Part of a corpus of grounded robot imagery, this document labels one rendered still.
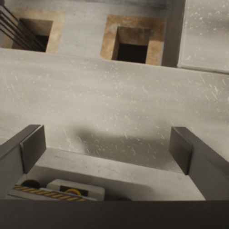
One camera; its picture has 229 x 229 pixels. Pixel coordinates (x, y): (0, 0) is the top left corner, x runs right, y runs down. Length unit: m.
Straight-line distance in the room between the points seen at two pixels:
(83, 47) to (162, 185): 0.88
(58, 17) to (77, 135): 1.05
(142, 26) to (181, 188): 0.90
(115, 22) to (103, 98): 0.90
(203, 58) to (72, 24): 0.98
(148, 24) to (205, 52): 0.84
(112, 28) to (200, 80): 0.88
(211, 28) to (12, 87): 0.31
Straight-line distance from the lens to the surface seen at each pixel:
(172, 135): 0.16
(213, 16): 0.31
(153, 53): 1.01
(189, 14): 0.30
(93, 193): 0.81
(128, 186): 0.92
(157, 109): 0.23
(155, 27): 1.09
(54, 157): 0.99
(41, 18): 1.28
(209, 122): 0.25
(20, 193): 0.71
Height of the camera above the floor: 0.89
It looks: 80 degrees down
